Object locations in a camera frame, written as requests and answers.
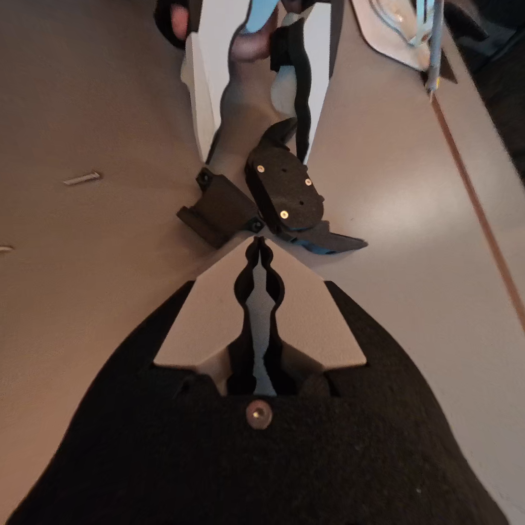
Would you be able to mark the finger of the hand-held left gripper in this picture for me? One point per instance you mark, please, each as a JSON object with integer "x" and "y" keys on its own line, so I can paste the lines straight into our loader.
{"x": 340, "y": 243}

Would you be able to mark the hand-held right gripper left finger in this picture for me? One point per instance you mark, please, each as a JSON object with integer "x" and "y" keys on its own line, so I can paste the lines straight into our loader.
{"x": 197, "y": 324}

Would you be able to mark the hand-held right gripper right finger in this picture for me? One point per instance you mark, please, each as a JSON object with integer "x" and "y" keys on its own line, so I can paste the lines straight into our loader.
{"x": 324, "y": 324}

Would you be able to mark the black plastic bracket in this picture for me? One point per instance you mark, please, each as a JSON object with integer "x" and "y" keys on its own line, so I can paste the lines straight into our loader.
{"x": 221, "y": 205}

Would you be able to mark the grey desk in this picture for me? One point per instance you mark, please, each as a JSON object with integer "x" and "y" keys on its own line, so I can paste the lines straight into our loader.
{"x": 102, "y": 102}

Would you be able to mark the person's left hand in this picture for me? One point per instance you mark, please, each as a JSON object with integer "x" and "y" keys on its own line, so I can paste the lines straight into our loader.
{"x": 250, "y": 45}

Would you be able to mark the small metal screw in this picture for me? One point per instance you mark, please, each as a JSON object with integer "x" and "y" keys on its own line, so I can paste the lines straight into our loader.
{"x": 82, "y": 179}

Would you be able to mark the pale flat plate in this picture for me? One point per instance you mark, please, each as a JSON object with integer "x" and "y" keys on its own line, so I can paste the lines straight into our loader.
{"x": 377, "y": 33}

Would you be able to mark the blue grey rod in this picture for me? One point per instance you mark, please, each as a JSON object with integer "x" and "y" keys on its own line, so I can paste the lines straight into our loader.
{"x": 435, "y": 41}

